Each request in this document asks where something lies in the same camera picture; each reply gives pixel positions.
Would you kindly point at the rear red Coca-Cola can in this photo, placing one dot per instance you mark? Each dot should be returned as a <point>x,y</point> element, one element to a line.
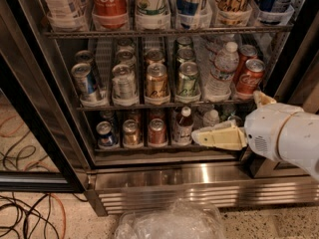
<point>245,52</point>

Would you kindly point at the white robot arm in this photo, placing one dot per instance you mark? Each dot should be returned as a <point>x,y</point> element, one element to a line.
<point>298,142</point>

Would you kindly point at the bottom blue Pepsi can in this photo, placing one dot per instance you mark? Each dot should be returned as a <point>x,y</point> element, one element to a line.
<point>107,137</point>

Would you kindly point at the bottom green can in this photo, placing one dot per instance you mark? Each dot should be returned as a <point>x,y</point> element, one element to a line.
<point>236,118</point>

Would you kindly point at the rear blue silver can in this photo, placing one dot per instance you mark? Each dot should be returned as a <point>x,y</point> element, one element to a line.
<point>86,56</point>

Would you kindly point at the top blue silver can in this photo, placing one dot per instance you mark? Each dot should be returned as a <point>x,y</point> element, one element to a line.
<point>191,14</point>

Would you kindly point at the bottom brown juice bottle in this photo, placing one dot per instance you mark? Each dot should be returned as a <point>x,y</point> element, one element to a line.
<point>183,127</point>

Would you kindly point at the bottom clear water bottle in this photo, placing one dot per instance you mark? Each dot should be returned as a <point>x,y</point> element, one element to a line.
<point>207,119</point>

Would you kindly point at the top red Coca-Cola bottle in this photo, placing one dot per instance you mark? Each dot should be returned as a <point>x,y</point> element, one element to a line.
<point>111,12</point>

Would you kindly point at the clear plastic bag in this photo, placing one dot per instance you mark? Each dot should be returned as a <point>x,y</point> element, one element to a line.
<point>180,220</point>

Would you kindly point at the front gold soda can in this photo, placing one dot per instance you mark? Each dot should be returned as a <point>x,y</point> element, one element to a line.
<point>156,81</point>

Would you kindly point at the bottom gold can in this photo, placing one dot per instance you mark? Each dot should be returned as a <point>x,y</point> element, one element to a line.
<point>131,132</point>

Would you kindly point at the silver white can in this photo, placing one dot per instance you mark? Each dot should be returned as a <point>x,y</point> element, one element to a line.
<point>124,85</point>
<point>126,57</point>

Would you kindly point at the top blue bottle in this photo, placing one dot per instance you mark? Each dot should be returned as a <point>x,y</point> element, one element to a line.
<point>274,12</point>

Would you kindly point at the red coca-cola can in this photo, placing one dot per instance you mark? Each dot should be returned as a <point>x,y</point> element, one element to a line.
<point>249,79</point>
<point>245,52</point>

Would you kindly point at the stainless steel fridge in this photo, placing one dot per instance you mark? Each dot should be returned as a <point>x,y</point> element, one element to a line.
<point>148,176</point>

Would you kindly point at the front red Coca-Cola can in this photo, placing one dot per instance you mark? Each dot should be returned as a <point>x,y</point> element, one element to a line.
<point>249,79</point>

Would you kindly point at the clear water bottle shelf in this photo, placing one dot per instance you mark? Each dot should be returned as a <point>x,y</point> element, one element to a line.
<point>224,65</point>

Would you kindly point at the front silver white can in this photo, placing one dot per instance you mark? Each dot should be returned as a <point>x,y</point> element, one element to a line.
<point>124,85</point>

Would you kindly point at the front blue silver can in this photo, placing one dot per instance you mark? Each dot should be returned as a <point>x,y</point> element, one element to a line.
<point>86,82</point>

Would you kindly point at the top green white bottle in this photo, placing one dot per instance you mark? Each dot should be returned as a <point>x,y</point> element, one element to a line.
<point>152,15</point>

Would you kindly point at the blue silver can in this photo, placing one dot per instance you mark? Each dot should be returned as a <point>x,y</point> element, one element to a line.
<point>191,14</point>
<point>86,82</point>
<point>86,56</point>

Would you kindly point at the front green soda can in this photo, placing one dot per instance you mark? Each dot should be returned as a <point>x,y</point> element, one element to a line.
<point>187,88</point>

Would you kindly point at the bottom red can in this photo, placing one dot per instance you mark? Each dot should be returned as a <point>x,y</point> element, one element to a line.
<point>156,131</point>

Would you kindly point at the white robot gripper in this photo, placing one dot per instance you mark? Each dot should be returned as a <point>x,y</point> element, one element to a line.
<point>265,128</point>

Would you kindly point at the top white label bottle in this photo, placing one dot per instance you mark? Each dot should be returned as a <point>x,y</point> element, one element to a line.
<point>68,15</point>

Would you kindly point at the left glass fridge door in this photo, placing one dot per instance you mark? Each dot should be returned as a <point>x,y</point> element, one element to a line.
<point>35,81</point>

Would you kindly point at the top gold black can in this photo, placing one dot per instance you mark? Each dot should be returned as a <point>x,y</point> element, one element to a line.
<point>232,12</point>

